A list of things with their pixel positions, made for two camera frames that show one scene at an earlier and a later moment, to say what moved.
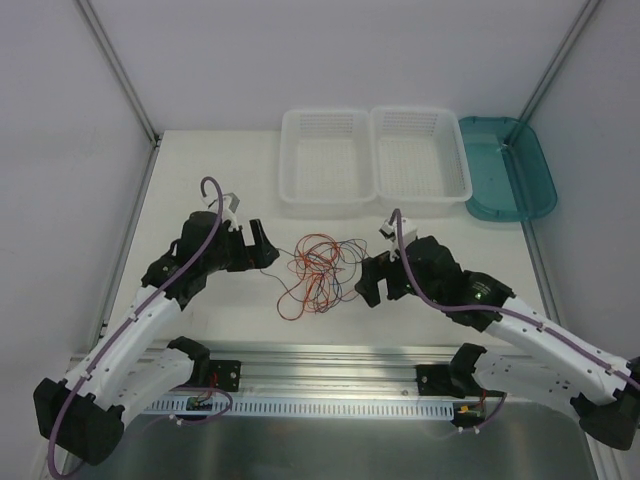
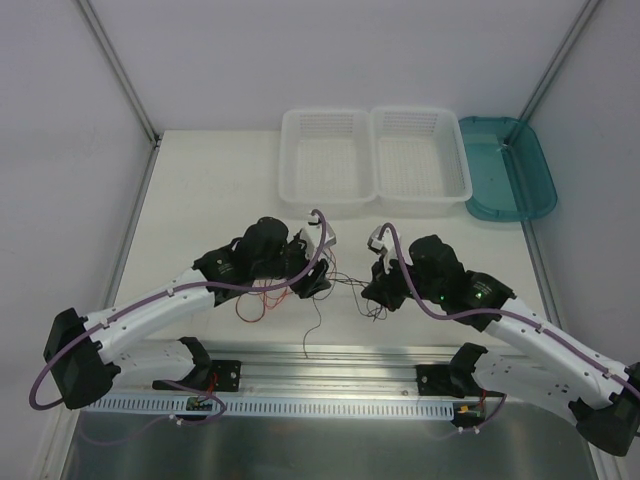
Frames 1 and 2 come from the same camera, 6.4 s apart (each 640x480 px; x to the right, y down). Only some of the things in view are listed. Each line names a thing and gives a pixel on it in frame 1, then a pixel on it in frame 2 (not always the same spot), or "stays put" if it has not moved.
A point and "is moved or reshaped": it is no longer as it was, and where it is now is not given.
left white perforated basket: [326, 163] stays put
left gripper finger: [263, 253] → [315, 281]
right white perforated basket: [420, 163] stays put
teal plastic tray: [510, 173] stays put
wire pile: [318, 258] → [265, 301]
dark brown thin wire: [278, 279] is moved or reshaped
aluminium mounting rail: [317, 369] stays put
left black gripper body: [246, 248] → [314, 278]
